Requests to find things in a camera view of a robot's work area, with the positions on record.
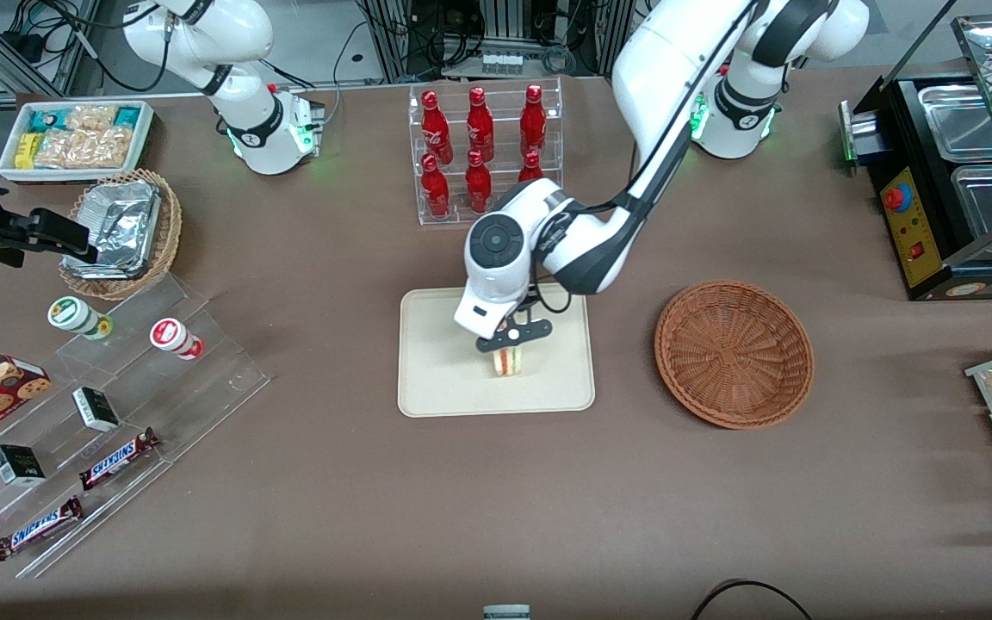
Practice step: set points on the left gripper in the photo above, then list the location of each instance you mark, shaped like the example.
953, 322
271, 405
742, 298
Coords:
525, 302

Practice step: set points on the triangular sandwich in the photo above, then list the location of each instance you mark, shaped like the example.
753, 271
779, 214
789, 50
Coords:
510, 362

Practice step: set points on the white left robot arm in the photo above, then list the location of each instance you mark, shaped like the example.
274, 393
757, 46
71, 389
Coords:
668, 60

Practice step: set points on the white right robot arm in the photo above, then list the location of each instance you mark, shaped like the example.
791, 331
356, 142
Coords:
257, 129

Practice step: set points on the beige plastic tray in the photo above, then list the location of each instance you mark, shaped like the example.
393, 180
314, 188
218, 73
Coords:
444, 379

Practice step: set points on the tan wicker basket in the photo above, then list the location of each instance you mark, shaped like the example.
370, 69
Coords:
167, 232

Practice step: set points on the brown round wicker basket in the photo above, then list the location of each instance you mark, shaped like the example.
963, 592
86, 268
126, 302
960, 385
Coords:
733, 353

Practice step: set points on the white rectangular snack bin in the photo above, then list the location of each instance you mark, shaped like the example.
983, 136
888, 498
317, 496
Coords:
9, 172

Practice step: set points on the green lidded yoghurt cup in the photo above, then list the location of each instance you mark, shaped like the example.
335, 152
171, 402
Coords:
70, 313

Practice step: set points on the yellow snack packet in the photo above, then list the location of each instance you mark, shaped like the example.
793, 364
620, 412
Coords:
27, 151

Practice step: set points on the silver foil wrapped package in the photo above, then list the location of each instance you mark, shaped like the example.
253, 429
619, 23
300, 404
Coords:
121, 228

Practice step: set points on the large clear cracker bag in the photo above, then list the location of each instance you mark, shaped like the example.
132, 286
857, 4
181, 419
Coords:
83, 148

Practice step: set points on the teal snack packet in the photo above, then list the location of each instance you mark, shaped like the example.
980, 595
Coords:
44, 120
127, 116

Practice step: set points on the small clear cracker bag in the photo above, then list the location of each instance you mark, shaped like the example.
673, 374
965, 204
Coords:
91, 117

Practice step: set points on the red cola bottle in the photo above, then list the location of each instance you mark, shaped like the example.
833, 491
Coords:
436, 129
436, 191
478, 182
533, 120
480, 125
530, 168

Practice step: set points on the red lidded yoghurt cup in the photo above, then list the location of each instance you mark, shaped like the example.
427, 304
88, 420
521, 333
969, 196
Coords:
170, 334

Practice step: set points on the small black box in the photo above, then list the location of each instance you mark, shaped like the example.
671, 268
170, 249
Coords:
17, 465
96, 409

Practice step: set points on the clear acrylic stepped shelf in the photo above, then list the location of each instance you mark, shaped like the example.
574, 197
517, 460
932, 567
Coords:
203, 387

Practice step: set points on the clear acrylic bottle rack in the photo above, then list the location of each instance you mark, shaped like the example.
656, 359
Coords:
505, 112

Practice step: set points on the brown snickers bar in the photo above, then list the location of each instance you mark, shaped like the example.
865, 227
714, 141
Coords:
38, 527
117, 459

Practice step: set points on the small grey device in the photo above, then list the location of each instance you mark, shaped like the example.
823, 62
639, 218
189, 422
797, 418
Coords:
506, 612

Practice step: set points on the white power strip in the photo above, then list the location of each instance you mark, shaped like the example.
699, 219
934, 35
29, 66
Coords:
502, 63

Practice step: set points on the aluminium equipment rack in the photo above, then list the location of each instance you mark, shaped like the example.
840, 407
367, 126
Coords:
496, 21

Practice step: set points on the black hot food warmer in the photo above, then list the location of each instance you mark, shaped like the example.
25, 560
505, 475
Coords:
909, 220

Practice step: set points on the aluminium frame rail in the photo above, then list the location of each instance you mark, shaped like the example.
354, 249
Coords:
81, 33

